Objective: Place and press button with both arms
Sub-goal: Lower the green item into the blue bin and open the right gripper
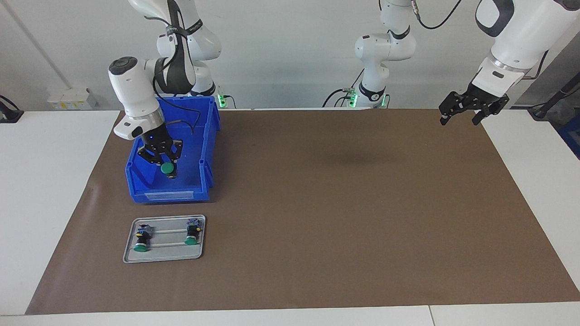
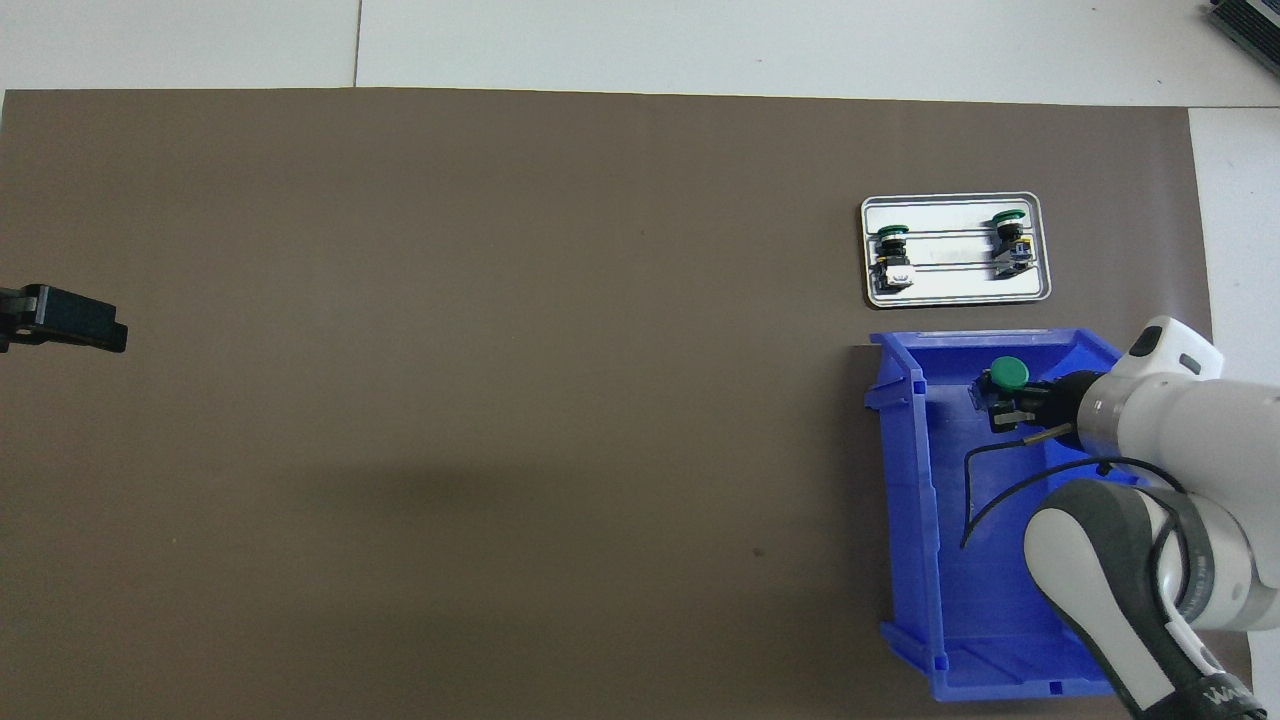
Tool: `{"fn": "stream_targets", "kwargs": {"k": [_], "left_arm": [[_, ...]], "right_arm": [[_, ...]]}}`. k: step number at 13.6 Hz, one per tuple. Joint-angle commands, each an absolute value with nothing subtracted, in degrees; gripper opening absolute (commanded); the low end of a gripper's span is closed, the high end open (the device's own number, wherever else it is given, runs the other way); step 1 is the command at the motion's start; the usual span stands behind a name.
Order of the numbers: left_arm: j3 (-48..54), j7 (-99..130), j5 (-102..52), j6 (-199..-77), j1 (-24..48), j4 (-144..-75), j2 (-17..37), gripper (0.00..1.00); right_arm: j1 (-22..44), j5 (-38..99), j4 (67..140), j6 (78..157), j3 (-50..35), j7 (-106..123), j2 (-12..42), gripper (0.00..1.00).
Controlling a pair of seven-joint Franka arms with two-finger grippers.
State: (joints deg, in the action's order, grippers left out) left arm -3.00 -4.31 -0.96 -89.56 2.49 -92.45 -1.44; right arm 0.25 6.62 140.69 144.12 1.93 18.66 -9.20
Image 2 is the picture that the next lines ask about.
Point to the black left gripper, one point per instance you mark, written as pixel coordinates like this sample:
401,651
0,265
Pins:
15,318

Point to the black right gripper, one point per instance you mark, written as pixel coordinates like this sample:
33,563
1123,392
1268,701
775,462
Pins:
1068,405

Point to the green mushroom push button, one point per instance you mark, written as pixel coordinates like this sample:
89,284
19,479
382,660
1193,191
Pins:
1010,245
893,255
1008,373

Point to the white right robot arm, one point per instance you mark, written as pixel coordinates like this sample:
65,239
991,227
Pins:
1180,420

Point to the grey metal tray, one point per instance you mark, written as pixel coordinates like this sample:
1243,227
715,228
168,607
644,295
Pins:
950,285

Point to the blue plastic storage bin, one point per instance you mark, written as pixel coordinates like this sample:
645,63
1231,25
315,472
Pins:
960,600

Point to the brown table mat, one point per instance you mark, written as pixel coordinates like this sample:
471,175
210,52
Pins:
500,300

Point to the grey ribbed device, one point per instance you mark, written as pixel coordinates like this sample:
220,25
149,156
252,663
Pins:
1250,18

